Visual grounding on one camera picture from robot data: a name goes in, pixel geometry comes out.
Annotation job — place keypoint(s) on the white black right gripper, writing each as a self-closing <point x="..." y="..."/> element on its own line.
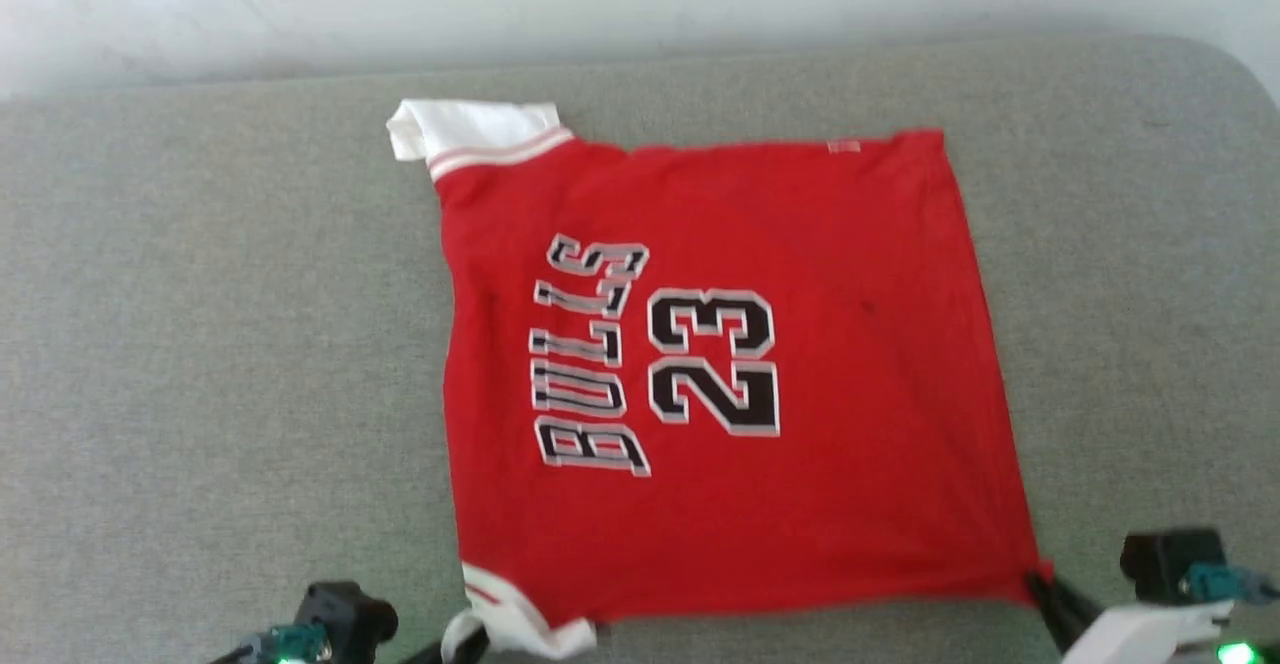
<point x="1140" y="634"/>

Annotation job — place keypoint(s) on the red Bulls jersey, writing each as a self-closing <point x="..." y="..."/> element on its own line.
<point x="850" y="394"/>

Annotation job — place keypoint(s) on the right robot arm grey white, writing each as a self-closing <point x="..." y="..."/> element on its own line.
<point x="1250" y="654"/>

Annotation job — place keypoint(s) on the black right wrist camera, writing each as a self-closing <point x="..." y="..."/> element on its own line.
<point x="1165" y="559"/>

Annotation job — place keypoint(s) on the grey-green fabric sofa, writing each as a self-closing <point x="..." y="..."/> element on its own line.
<point x="200" y="344"/>

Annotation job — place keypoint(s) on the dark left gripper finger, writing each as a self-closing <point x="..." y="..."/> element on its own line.
<point x="430" y="654"/>

